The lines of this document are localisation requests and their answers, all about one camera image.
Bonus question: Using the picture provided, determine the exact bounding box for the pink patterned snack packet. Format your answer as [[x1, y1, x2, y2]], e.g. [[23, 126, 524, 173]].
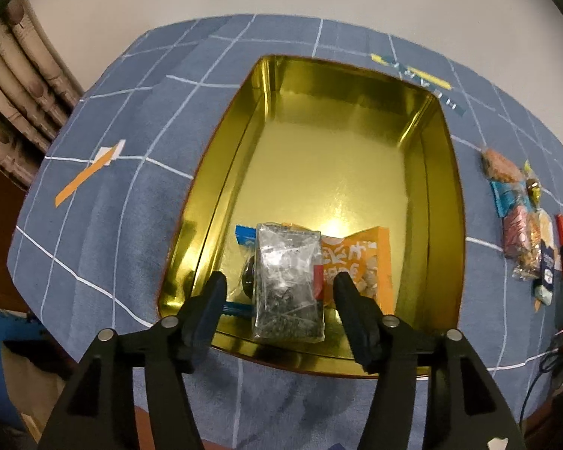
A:
[[502, 203, 531, 258]]

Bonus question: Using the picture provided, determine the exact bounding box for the yellow edged clear snack packet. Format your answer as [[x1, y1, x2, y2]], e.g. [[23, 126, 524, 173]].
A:
[[523, 160, 542, 210]]

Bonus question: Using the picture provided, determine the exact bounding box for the orange snack packet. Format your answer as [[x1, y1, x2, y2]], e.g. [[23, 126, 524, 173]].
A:
[[280, 221, 397, 316]]

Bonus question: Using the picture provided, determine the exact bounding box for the brown cake snack packet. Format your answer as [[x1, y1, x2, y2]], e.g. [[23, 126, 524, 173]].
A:
[[481, 148, 525, 183]]

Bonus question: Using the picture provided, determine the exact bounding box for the clear dark seed packet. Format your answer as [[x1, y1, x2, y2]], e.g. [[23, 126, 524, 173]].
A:
[[253, 222, 325, 344]]

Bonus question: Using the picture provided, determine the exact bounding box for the navy white cracker packet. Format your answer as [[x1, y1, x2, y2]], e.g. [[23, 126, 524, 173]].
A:
[[534, 241, 555, 306]]

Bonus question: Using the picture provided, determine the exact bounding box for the twisted dough snack packet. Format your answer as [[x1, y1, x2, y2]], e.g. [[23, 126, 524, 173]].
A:
[[513, 208, 554, 281]]

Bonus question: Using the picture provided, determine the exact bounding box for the blue grid tablecloth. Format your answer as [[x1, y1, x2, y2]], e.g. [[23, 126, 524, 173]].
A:
[[8, 14, 563, 414]]

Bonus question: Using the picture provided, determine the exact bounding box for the small blue snack packet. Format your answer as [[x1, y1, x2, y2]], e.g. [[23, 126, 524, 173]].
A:
[[490, 181, 531, 218]]

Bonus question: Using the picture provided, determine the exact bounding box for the orange white tape marker left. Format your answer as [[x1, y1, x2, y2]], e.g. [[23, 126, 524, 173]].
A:
[[54, 139, 126, 207]]

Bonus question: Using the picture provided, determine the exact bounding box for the red gold toffee tin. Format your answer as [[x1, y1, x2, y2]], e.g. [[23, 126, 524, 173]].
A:
[[156, 54, 467, 379]]

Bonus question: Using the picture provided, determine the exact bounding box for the beige curtain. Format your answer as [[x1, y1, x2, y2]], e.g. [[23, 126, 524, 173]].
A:
[[0, 0, 81, 188]]

